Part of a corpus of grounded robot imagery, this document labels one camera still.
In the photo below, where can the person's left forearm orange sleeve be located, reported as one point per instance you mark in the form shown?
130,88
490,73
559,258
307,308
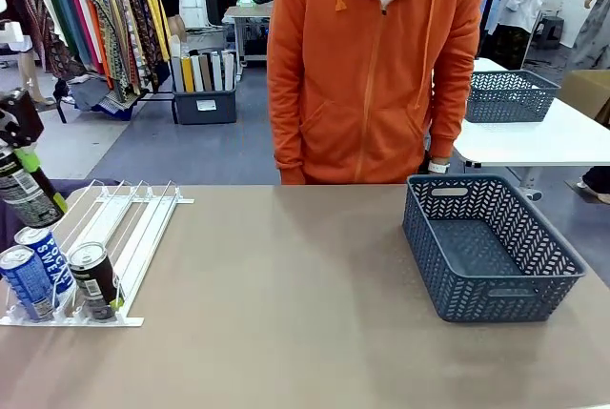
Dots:
453,118

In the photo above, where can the black drink can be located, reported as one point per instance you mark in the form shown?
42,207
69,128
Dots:
93,280
24,194

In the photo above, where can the white mannequin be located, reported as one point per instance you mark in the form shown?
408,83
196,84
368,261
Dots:
16,42

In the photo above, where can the black plastic stool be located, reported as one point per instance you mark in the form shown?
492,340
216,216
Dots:
553,32

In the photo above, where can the rack of hanging colourful fabrics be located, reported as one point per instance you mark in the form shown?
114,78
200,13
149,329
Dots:
114,13

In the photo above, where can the bystander's shoe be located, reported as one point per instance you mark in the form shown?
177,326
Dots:
583,186

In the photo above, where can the brown cardboard box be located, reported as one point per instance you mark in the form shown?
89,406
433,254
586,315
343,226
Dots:
591,92

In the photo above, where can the white wristwatch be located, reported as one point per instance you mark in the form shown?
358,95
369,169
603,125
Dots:
438,168

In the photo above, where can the white can dispenser rack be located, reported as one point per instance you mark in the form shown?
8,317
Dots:
143,232

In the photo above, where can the blue Pocari Sweat can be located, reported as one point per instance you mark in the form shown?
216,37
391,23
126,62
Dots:
50,249
26,285

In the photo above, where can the grey cloth pile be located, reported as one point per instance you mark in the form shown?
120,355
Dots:
102,96

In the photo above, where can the brown sample board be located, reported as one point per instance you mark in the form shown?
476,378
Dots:
206,73

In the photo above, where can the dark blue plastic basket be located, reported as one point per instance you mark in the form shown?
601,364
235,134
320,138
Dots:
510,96
476,256

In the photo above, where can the person's orange hoodie torso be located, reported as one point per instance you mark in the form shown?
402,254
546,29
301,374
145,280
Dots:
362,70

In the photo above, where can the grey background workbench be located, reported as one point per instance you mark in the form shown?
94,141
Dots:
250,30

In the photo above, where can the grey storage bin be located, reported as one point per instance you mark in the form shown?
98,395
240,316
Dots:
205,106

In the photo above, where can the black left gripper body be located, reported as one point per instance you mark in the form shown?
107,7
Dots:
19,116

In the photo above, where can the yellow sample board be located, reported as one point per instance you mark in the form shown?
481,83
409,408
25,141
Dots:
188,74

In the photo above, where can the person's right forearm orange sleeve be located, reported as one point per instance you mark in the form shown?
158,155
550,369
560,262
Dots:
286,132

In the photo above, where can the white side table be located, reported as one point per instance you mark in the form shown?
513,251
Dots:
524,142

